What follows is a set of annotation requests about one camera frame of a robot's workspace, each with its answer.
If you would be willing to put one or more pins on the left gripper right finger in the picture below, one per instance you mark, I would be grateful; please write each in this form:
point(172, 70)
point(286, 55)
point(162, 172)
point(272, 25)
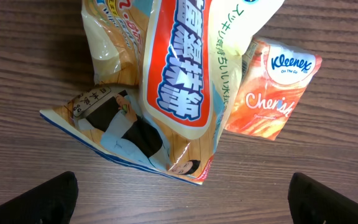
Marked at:
point(311, 202)

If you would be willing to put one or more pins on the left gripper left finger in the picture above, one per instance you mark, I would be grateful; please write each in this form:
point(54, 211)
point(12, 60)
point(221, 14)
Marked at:
point(53, 201)

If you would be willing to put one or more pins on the orange small packet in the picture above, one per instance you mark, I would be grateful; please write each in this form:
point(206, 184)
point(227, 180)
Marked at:
point(275, 76)

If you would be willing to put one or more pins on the yellow snack chip bag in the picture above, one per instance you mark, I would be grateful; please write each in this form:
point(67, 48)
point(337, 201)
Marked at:
point(166, 74)

